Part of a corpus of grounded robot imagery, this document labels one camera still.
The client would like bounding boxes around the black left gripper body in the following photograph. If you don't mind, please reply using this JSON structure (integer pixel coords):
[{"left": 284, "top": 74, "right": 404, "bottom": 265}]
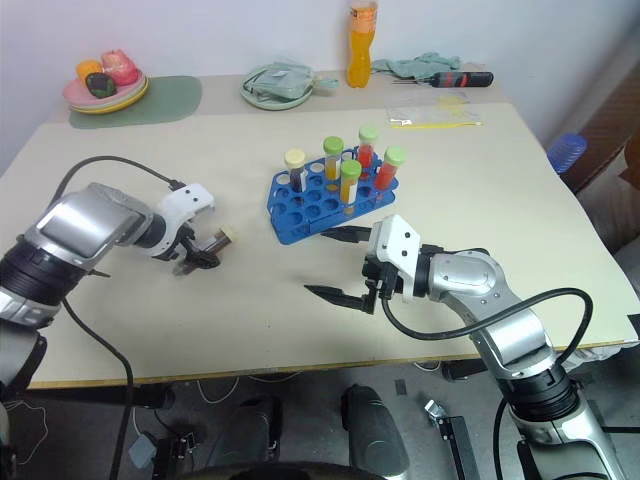
[{"left": 172, "top": 225, "right": 207, "bottom": 266}]

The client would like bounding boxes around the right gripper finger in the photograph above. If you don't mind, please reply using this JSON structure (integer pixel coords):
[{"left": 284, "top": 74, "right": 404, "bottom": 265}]
[
  {"left": 303, "top": 283, "right": 377, "bottom": 316},
  {"left": 319, "top": 225, "right": 374, "bottom": 245}
]

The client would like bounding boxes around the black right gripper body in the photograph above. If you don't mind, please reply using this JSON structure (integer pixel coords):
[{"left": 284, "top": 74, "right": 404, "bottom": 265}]
[{"left": 360, "top": 252, "right": 406, "bottom": 317}]

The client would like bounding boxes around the dark brown cream-capped test tube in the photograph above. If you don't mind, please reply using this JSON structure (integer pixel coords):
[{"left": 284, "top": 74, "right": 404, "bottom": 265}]
[
  {"left": 283, "top": 148, "right": 308, "bottom": 195},
  {"left": 172, "top": 225, "right": 237, "bottom": 277}
]

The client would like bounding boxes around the blue test tube rack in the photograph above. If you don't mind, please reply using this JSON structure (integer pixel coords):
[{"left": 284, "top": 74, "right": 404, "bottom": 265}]
[{"left": 264, "top": 145, "right": 402, "bottom": 247}]

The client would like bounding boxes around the red green-capped test tube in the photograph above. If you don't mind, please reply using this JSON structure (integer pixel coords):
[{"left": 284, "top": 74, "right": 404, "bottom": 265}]
[
  {"left": 357, "top": 125, "right": 381, "bottom": 175},
  {"left": 373, "top": 145, "right": 408, "bottom": 195}
]

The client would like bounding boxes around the yellow green-capped test tube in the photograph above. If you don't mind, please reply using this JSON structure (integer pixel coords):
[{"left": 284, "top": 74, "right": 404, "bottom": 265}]
[{"left": 322, "top": 135, "right": 346, "bottom": 182}]

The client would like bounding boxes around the yellow white-labelled green-capped tube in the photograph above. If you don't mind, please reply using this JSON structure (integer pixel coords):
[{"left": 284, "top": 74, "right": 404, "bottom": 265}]
[{"left": 339, "top": 159, "right": 363, "bottom": 209}]

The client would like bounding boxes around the dark rounded shape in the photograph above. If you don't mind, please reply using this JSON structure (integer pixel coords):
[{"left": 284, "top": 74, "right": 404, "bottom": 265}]
[{"left": 340, "top": 383, "right": 412, "bottom": 480}]

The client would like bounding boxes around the clear plastic zip bag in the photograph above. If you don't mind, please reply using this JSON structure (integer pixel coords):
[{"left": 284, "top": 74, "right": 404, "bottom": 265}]
[{"left": 384, "top": 94, "right": 488, "bottom": 130}]

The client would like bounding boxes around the green placemat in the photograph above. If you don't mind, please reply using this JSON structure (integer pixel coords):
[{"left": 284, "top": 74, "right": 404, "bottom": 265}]
[{"left": 67, "top": 74, "right": 204, "bottom": 132}]

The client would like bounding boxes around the light green plate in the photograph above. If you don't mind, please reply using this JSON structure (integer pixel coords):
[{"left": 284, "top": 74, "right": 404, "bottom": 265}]
[{"left": 240, "top": 68, "right": 339, "bottom": 111}]

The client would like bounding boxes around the yellow plate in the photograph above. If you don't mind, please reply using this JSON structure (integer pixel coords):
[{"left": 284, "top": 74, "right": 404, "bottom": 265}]
[{"left": 68, "top": 79, "right": 152, "bottom": 116}]

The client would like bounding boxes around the green bowl with cloth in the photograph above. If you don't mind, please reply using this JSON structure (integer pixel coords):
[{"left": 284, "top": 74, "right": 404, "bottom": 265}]
[{"left": 243, "top": 61, "right": 318, "bottom": 100}]

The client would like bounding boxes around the orange soda bottle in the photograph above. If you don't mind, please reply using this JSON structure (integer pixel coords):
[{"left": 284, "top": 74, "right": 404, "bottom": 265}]
[{"left": 345, "top": 0, "right": 379, "bottom": 91}]

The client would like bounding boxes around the dark green toy food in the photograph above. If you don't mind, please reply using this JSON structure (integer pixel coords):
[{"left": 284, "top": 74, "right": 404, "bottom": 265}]
[{"left": 85, "top": 72, "right": 119, "bottom": 98}]

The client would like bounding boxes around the green cloth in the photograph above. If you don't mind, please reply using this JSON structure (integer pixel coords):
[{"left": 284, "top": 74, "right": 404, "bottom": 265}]
[{"left": 370, "top": 51, "right": 463, "bottom": 82}]

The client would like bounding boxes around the stack of coloured plates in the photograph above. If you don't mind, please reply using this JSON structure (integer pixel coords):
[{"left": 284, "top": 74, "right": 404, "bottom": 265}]
[{"left": 62, "top": 74, "right": 149, "bottom": 109}]

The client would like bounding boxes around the black and red screwdriver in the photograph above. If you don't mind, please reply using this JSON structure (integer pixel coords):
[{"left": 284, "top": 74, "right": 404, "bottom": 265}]
[{"left": 391, "top": 70, "right": 496, "bottom": 91}]

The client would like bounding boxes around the pink and red toy food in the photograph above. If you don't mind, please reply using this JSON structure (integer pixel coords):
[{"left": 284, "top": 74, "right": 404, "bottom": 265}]
[{"left": 100, "top": 48, "right": 141, "bottom": 86}]

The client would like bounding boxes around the grey power adapter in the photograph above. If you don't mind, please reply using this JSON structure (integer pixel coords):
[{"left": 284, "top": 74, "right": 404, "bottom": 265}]
[{"left": 128, "top": 432, "right": 157, "bottom": 470}]

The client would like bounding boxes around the orange toy food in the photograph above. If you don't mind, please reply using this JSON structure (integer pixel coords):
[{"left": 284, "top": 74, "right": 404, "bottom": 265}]
[{"left": 75, "top": 59, "right": 104, "bottom": 84}]

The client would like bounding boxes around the brown wooden furniture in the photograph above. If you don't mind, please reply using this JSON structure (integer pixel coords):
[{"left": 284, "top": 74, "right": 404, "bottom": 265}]
[{"left": 568, "top": 37, "right": 640, "bottom": 197}]

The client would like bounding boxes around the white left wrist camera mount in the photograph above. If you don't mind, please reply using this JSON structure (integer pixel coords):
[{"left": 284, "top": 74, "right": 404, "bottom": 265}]
[{"left": 149, "top": 182, "right": 218, "bottom": 262}]

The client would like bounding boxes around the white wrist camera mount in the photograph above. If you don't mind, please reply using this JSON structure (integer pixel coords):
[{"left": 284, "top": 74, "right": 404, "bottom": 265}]
[
  {"left": 366, "top": 214, "right": 427, "bottom": 304},
  {"left": 149, "top": 182, "right": 218, "bottom": 262}
]

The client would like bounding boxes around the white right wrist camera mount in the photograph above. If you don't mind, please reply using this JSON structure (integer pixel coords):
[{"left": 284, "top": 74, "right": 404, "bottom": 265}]
[{"left": 366, "top": 214, "right": 427, "bottom": 304}]

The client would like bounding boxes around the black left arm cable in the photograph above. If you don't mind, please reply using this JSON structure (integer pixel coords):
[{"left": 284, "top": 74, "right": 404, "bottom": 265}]
[{"left": 53, "top": 155, "right": 182, "bottom": 480}]

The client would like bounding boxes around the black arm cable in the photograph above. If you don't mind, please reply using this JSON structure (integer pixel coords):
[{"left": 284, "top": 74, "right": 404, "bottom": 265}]
[
  {"left": 379, "top": 286, "right": 597, "bottom": 372},
  {"left": 53, "top": 155, "right": 182, "bottom": 480}
]

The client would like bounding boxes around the metal bracket with black bar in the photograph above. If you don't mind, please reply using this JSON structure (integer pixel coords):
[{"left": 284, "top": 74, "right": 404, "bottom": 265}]
[{"left": 423, "top": 397, "right": 482, "bottom": 480}]

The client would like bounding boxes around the black table frame bar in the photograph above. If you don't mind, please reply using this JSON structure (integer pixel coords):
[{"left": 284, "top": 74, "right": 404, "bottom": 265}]
[{"left": 27, "top": 381, "right": 177, "bottom": 410}]

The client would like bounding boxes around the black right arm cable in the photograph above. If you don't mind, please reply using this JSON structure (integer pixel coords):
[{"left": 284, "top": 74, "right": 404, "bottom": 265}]
[{"left": 379, "top": 286, "right": 597, "bottom": 372}]

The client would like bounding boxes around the blue ribbed hose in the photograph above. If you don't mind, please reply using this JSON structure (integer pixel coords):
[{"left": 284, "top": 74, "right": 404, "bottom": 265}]
[{"left": 545, "top": 131, "right": 589, "bottom": 175}]

